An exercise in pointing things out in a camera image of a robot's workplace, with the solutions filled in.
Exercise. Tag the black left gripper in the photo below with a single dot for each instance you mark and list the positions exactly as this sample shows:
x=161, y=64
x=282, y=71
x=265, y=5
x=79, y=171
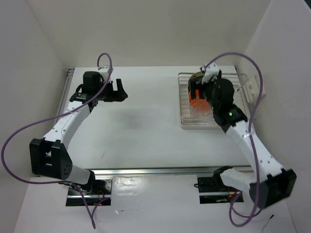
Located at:
x=119, y=95

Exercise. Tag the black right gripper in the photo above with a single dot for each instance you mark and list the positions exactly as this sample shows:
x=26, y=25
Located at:
x=195, y=85

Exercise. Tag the brown patterned plate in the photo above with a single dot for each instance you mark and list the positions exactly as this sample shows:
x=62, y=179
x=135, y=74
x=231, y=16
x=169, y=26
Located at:
x=195, y=79

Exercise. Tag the orange plate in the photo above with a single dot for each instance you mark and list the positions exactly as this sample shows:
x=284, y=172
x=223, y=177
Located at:
x=198, y=103

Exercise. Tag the clear glass plate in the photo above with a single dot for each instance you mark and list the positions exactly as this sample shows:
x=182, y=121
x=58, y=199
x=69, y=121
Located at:
x=195, y=112
x=208, y=116
x=204, y=110

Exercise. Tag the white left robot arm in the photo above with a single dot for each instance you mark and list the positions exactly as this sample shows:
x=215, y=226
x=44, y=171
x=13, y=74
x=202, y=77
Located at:
x=49, y=155

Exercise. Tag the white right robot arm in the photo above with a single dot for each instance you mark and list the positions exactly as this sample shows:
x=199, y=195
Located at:
x=272, y=182

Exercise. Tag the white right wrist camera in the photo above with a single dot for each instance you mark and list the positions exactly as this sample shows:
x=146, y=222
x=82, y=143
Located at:
x=209, y=71

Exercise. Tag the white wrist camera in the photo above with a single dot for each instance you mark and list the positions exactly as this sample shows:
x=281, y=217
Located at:
x=209, y=71
x=105, y=72

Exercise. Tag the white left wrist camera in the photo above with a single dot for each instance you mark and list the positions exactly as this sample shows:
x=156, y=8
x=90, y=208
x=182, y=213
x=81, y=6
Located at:
x=105, y=72

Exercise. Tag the metal wire dish rack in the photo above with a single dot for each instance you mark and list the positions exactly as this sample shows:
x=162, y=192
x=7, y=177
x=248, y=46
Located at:
x=184, y=105

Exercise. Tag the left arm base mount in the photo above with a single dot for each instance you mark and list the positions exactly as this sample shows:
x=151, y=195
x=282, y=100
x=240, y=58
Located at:
x=100, y=194

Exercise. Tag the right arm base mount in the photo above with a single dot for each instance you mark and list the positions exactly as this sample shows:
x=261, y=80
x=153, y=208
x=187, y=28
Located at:
x=212, y=189

